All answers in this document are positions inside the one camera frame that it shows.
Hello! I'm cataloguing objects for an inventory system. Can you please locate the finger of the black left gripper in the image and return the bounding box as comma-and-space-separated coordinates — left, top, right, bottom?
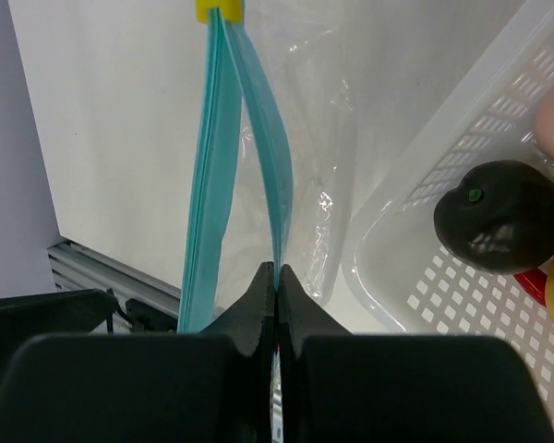
0, 289, 119, 383

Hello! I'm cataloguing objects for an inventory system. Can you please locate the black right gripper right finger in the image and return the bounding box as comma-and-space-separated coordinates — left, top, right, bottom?
276, 266, 554, 442

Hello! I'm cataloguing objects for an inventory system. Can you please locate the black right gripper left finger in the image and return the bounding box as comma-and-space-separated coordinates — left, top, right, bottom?
0, 262, 275, 442

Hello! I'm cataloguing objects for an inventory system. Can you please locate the clear zip top bag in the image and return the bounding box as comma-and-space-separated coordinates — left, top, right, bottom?
177, 0, 366, 443

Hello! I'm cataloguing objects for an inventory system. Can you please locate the white perforated plastic basket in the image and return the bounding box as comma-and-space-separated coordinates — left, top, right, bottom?
343, 1, 554, 429

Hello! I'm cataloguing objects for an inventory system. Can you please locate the red chili pepper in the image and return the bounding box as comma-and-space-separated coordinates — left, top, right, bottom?
513, 269, 554, 307

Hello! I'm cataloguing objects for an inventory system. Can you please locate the dark purple plum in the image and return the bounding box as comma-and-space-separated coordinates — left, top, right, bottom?
433, 160, 554, 275

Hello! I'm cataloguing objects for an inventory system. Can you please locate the aluminium rail frame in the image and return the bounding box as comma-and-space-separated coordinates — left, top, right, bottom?
47, 242, 181, 318

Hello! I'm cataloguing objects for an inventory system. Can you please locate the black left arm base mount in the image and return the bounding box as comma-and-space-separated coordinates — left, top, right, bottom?
105, 298, 177, 334

